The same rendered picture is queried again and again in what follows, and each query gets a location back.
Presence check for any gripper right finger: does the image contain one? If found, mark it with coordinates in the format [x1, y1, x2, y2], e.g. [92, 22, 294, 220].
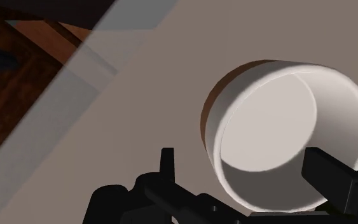
[301, 146, 358, 224]

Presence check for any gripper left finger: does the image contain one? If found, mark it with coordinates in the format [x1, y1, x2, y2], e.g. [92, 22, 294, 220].
[82, 147, 247, 224]

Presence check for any white round bowl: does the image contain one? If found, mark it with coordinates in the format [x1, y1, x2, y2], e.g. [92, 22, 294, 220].
[203, 60, 358, 214]

